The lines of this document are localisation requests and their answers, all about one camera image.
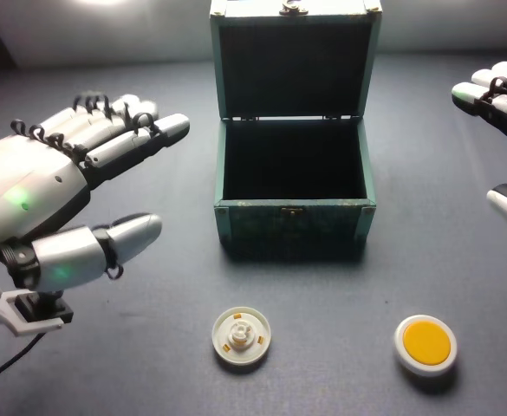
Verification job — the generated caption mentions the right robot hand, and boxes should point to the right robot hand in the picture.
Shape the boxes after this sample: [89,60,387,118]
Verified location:
[451,60,507,252]

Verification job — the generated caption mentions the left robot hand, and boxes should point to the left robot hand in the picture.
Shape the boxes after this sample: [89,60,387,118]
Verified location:
[0,91,192,292]

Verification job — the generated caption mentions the pale green box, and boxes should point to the pale green box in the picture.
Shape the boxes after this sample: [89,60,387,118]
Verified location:
[209,0,384,261]

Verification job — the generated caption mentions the grey table cloth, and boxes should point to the grey table cloth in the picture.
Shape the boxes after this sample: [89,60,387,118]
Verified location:
[0,55,507,416]

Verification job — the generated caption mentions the yellow and white round button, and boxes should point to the yellow and white round button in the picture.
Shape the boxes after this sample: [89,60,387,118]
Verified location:
[393,314,458,376]

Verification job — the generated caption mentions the white round plastic disc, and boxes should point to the white round plastic disc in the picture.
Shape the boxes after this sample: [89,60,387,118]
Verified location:
[211,306,273,367]

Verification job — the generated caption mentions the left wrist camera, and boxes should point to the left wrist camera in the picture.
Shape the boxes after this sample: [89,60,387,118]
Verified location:
[16,290,75,325]

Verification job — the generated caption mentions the black camera cable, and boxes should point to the black camera cable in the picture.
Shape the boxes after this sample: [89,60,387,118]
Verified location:
[0,331,44,391]

